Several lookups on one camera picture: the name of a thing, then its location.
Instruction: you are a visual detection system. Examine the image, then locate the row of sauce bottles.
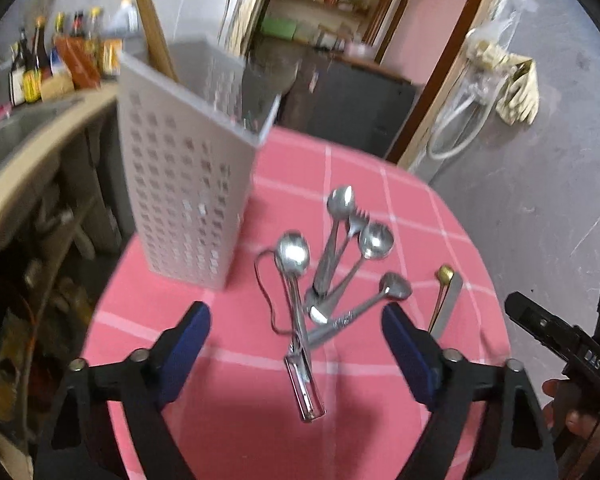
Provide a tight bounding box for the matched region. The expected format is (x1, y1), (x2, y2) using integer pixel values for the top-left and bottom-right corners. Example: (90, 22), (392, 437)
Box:
(7, 6), (126, 107)

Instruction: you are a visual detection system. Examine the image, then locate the wooden stick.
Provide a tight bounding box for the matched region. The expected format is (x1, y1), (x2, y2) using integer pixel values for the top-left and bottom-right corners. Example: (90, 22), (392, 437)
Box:
(130, 0), (180, 83)

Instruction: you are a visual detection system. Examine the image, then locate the thin metal wire loop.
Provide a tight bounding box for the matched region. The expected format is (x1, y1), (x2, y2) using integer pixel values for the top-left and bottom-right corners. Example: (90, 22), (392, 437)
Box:
(254, 249), (293, 336)

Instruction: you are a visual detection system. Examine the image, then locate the wooden shelf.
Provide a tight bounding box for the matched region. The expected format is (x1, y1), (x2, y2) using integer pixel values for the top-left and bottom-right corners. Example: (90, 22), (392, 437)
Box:
(260, 0), (396, 51)

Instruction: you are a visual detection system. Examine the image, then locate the white perforated utensil holder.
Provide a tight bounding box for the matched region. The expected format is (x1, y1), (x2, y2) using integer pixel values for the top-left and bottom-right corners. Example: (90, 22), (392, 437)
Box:
(116, 35), (282, 292)

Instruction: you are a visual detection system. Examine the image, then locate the round bowl metal spoon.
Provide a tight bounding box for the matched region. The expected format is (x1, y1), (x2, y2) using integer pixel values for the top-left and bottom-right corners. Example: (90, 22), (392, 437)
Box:
(310, 222), (395, 321)

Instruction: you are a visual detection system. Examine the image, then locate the metal fork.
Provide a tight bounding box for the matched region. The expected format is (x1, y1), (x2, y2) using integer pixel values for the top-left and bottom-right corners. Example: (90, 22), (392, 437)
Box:
(330, 210), (372, 281)

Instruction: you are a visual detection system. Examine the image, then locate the wooden door frame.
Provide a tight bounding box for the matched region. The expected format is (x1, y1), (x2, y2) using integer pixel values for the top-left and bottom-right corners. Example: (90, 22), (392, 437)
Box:
(395, 0), (511, 176)

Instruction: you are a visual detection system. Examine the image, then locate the person's right hand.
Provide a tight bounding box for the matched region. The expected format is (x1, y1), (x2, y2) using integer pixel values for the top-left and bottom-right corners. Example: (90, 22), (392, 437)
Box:
(542, 379), (600, 443)

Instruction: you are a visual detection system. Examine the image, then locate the green box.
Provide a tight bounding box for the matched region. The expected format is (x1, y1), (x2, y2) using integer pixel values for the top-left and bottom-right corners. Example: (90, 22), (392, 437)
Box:
(261, 17), (297, 41)

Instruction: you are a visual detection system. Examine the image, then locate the metal peeler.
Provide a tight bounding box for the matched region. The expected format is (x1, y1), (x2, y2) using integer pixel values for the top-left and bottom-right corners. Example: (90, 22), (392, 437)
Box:
(284, 345), (327, 423)

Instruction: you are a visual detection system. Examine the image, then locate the dark grey cabinet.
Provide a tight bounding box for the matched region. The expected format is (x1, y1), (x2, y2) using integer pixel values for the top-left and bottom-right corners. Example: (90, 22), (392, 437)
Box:
(279, 44), (423, 163)

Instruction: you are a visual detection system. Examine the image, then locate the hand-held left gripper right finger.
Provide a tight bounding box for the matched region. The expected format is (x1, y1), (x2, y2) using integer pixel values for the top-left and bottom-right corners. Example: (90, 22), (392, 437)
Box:
(381, 301), (561, 480)

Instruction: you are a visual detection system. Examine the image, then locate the large plastic sauce jug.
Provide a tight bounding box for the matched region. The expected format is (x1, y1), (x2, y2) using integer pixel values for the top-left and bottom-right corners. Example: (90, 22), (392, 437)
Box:
(109, 0), (140, 35)

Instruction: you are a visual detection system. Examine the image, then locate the white hose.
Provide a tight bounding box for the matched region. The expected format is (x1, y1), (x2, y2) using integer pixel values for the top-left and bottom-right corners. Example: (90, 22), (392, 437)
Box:
(427, 77), (498, 162)

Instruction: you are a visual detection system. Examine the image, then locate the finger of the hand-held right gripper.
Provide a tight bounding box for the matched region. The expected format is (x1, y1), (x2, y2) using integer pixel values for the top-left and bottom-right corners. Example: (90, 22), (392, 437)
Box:
(505, 291), (600, 416)

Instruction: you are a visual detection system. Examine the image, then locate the clear plastic bag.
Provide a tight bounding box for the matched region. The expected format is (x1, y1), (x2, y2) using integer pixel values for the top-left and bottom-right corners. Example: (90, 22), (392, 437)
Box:
(464, 10), (518, 81)

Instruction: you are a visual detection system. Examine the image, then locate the orange snack packet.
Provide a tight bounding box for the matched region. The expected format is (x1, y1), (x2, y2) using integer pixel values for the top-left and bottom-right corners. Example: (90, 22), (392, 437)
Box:
(55, 35), (102, 92)

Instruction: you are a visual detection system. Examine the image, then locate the metal sink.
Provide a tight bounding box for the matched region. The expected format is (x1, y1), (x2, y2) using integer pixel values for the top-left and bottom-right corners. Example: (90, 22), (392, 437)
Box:
(0, 95), (88, 171)

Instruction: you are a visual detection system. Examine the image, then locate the pink checked tablecloth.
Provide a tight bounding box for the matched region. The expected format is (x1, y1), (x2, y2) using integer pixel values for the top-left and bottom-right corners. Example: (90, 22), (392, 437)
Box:
(80, 125), (512, 480)

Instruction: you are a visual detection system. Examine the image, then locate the beige kitchen counter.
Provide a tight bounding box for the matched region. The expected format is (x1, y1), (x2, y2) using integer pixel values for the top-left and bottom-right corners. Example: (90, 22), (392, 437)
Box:
(0, 80), (126, 261)

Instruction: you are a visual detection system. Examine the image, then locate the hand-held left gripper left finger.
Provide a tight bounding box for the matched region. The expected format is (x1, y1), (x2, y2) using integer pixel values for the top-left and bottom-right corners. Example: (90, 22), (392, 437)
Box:
(32, 301), (213, 480)

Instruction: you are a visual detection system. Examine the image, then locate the cream patterned bag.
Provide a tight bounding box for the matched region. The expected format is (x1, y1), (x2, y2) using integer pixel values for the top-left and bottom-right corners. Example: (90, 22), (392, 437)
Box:
(497, 55), (540, 127)

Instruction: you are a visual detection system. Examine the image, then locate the grey metal blade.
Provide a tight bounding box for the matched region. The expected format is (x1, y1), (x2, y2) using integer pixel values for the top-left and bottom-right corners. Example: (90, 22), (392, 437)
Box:
(427, 272), (465, 338)

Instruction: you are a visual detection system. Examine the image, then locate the ornate handle metal spoon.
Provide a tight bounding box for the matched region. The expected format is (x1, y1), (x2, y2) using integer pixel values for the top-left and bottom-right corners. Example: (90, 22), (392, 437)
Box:
(302, 272), (413, 348)

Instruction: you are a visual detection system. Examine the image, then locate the small gold spoon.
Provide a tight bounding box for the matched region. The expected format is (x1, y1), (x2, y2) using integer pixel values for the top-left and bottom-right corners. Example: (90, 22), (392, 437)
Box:
(426, 265), (456, 333)

